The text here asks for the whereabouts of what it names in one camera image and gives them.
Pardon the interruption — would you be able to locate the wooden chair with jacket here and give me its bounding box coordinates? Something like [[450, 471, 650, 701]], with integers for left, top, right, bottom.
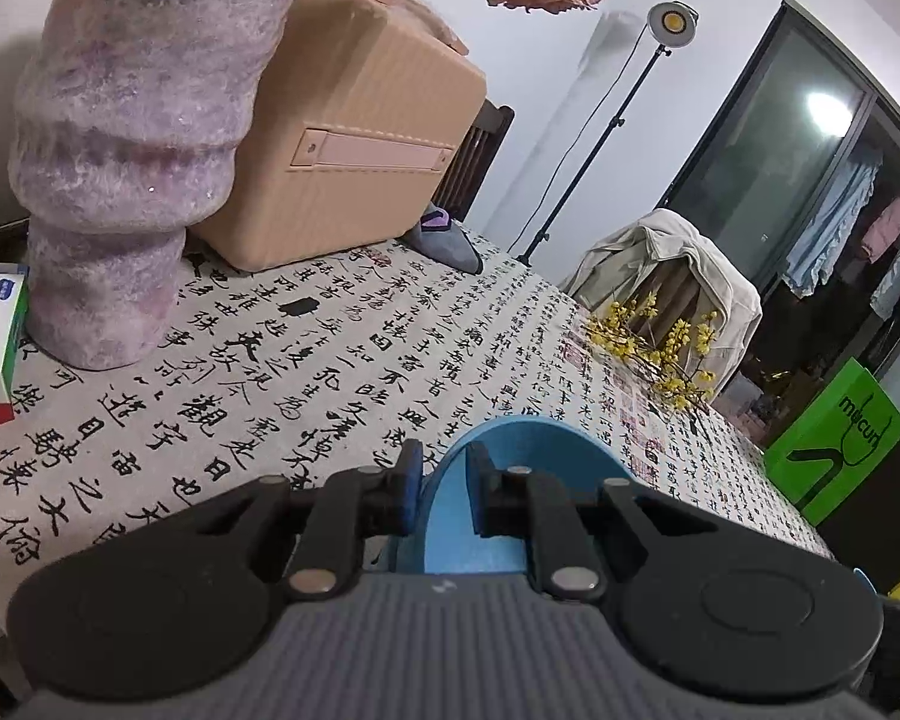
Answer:
[[630, 270, 721, 361]]

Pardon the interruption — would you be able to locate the green paper bag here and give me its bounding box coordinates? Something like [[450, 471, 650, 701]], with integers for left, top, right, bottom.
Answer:
[[765, 358, 900, 527]]

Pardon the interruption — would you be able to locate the black paper bag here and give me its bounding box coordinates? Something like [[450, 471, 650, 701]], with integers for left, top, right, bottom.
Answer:
[[817, 401, 900, 593]]

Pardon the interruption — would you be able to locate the calligraphy printed tablecloth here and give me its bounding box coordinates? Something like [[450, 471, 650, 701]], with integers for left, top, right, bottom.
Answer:
[[0, 229, 837, 616]]

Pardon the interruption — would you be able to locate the grey purple cloth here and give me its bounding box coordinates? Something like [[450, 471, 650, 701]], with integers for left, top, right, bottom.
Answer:
[[401, 204, 485, 276]]

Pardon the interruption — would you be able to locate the studio light on stand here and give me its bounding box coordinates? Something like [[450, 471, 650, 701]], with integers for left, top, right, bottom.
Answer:
[[516, 1, 700, 267]]

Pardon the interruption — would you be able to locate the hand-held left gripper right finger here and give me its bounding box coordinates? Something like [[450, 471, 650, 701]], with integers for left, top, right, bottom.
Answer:
[[467, 441, 710, 601]]

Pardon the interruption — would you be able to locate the hanging pink garment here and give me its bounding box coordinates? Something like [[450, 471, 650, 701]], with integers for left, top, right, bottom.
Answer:
[[859, 193, 900, 263]]

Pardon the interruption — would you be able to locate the beige jacket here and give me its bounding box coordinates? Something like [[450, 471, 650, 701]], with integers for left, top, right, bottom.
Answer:
[[562, 208, 764, 398]]

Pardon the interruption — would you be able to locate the black framed glass door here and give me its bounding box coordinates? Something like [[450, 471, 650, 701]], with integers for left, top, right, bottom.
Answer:
[[656, 0, 900, 421]]

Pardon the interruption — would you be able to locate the yellow flower branch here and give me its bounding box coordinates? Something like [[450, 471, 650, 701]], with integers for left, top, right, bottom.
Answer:
[[585, 292, 721, 413]]

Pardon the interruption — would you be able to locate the dark wooden chair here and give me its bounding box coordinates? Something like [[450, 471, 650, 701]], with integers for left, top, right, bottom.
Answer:
[[435, 101, 516, 222]]

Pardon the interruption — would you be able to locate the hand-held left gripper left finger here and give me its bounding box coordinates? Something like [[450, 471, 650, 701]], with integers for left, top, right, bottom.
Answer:
[[150, 439, 425, 601]]

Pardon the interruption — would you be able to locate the pink hard case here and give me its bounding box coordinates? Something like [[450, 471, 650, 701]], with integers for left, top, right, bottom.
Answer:
[[187, 0, 488, 272]]

